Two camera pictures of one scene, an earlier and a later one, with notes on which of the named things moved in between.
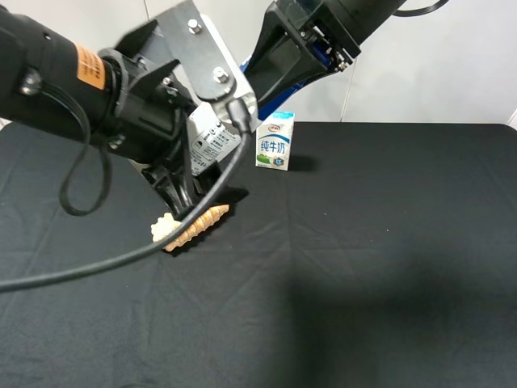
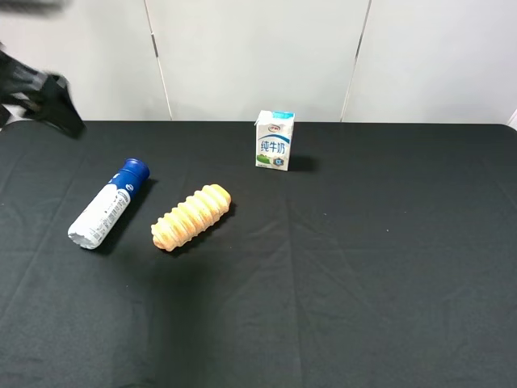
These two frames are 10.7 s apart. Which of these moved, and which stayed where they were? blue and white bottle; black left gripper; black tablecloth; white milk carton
Moved: black left gripper; blue and white bottle
Stayed: white milk carton; black tablecloth
